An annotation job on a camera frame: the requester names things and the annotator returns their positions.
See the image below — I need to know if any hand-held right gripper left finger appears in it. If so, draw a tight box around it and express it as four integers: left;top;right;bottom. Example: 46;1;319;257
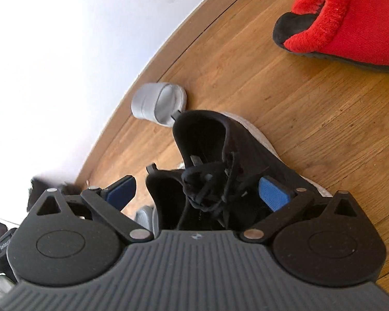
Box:
36;175;154;243

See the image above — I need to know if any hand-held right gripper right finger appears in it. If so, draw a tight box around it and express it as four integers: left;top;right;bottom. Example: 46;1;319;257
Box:
240;175;359;243

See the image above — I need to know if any black sneaker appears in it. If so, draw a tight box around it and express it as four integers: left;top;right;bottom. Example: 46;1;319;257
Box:
145;164;195;230
172;110;333;230

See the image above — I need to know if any person's left hand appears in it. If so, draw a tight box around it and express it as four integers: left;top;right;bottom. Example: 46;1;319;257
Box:
0;274;16;301

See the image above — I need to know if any grey slide sandal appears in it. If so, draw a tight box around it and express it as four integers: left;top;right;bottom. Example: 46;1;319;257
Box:
135;205;159;230
130;82;187;127

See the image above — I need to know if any dark cloth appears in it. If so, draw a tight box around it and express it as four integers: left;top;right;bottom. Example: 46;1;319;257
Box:
27;176;80;213

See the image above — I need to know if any red slipper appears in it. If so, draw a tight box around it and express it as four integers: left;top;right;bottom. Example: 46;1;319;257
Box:
272;0;389;73

